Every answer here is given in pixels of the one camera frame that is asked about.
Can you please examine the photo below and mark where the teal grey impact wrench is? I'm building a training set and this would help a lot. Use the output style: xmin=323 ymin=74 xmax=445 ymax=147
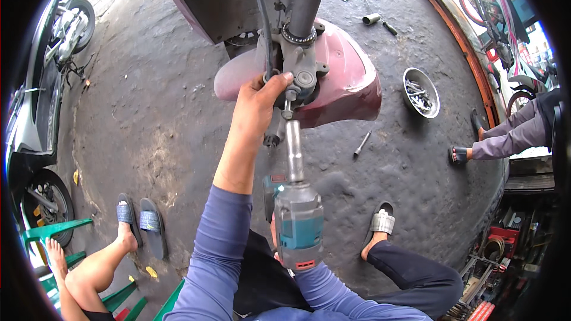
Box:
xmin=262 ymin=173 xmax=325 ymax=273

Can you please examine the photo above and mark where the silver socket wrench tool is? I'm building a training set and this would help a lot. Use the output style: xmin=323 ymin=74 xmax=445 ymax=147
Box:
xmin=353 ymin=130 xmax=373 ymax=158

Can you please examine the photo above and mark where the green plastic stool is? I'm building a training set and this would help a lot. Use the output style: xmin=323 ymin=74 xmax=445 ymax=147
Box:
xmin=153 ymin=278 xmax=186 ymax=321

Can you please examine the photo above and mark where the black slipper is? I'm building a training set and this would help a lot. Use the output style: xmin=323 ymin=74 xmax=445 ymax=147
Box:
xmin=139 ymin=197 xmax=169 ymax=260

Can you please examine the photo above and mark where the white pink parked motorcycle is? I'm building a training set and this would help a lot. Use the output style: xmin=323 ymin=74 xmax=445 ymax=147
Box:
xmin=457 ymin=0 xmax=559 ymax=117

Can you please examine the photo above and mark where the heap of bolts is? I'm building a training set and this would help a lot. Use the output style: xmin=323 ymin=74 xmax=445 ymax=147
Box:
xmin=405 ymin=78 xmax=432 ymax=113

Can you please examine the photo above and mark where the orange metal floor rail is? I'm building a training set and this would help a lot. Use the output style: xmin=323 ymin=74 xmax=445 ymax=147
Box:
xmin=421 ymin=0 xmax=501 ymax=129

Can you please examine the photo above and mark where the person's left hand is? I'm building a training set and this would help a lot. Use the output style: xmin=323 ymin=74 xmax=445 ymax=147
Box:
xmin=229 ymin=71 xmax=294 ymax=144

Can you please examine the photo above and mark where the person's right hand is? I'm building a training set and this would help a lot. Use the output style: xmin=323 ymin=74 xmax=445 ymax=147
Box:
xmin=269 ymin=214 xmax=286 ymax=269

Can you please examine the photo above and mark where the crowded tool rack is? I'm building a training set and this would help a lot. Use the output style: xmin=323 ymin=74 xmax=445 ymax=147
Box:
xmin=444 ymin=194 xmax=560 ymax=321

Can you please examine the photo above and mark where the silver long socket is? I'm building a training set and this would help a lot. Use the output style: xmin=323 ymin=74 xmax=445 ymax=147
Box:
xmin=285 ymin=120 xmax=305 ymax=183

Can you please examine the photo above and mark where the maroon motorcycle fender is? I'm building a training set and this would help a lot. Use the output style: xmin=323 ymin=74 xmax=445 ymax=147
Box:
xmin=214 ymin=18 xmax=383 ymax=129

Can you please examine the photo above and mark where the black motorcycle cable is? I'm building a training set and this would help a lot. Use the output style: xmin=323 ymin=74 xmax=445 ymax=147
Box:
xmin=247 ymin=0 xmax=275 ymax=82

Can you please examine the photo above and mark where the green plastic chair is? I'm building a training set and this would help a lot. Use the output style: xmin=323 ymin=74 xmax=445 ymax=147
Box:
xmin=21 ymin=218 xmax=149 ymax=321

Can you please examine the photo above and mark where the steel bearing ring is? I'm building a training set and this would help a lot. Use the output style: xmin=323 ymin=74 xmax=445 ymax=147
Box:
xmin=281 ymin=21 xmax=318 ymax=46

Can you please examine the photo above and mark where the grey motorcycle fork stem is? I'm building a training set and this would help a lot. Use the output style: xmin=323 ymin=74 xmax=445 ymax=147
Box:
xmin=256 ymin=0 xmax=334 ymax=149

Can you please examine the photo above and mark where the round metal bowl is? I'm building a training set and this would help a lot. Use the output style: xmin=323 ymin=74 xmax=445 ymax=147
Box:
xmin=402 ymin=67 xmax=441 ymax=119

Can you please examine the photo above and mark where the person's body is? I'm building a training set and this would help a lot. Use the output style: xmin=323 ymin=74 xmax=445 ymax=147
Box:
xmin=162 ymin=272 xmax=434 ymax=321

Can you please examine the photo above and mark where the black handled screwdriver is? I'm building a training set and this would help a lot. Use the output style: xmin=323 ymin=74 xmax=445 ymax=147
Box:
xmin=363 ymin=0 xmax=399 ymax=36

